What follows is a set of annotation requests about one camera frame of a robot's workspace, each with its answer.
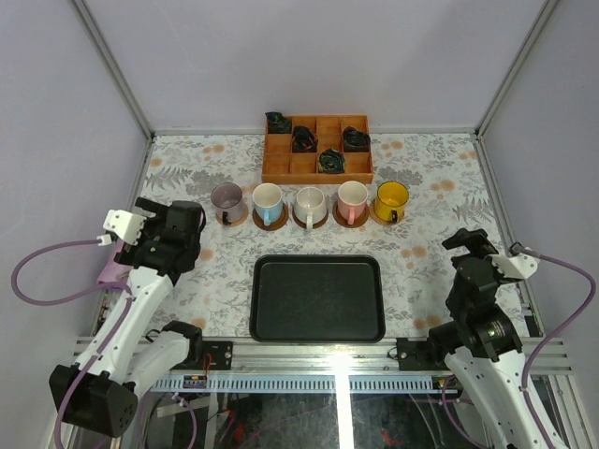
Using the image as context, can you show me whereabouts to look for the woven rattan coaster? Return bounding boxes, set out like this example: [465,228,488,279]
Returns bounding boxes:
[216,205,249,227]
[368,200,406,227]

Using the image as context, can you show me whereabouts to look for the lilac mug black handle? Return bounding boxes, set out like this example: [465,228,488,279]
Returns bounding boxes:
[211,182,245,222]

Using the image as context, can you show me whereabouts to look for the brown wooden coaster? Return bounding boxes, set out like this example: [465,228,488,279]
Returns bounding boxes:
[252,204,289,232]
[292,208,329,231]
[333,204,370,228]

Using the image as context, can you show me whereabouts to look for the yellow mug black outside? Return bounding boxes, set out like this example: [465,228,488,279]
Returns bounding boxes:
[373,181,409,224]

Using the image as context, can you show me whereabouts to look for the blue mug white inside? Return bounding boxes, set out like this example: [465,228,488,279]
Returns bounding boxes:
[252,183,284,226]

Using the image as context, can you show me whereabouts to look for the pink mug white inside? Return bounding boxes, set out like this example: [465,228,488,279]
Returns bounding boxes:
[337,181,368,225]

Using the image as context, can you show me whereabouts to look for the white speckled mug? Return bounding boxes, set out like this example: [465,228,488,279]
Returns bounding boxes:
[293,186,328,230]

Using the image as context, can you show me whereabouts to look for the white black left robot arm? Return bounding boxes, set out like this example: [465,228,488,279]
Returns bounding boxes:
[49,197,206,446]

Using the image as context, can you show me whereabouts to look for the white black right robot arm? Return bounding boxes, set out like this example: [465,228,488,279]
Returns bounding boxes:
[426,228,565,448]

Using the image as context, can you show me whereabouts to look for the purple princess print pouch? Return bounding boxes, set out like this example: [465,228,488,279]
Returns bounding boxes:
[96,241,131,284]

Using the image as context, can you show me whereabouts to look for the orange wooden compartment box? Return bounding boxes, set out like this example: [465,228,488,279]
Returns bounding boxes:
[261,114,373,184]

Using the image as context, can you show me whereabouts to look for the black plastic tray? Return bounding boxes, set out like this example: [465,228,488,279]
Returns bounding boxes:
[249,254,386,343]

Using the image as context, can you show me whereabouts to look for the rolled dark cloth top-left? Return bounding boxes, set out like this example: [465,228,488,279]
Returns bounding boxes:
[265,111,292,135]

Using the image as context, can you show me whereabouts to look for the rolled dark cloth right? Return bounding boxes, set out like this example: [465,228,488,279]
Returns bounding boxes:
[342,126,371,152]

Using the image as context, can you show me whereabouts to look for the rolled dark cloth orange accents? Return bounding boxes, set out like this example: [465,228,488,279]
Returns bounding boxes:
[291,125,318,153]

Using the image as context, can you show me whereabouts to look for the rolled green leaf cloth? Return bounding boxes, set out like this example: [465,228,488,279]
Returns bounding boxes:
[317,148,345,175]

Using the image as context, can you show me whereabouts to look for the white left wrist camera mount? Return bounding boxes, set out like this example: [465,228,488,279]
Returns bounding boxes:
[102,210,147,245]

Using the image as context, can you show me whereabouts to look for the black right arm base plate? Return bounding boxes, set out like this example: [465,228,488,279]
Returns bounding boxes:
[387,338,447,371]

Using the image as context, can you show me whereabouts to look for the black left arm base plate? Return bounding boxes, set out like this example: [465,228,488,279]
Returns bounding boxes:
[200,340,234,372]

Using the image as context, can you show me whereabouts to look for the aluminium front frame rail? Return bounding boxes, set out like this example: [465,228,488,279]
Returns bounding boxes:
[136,336,572,393]

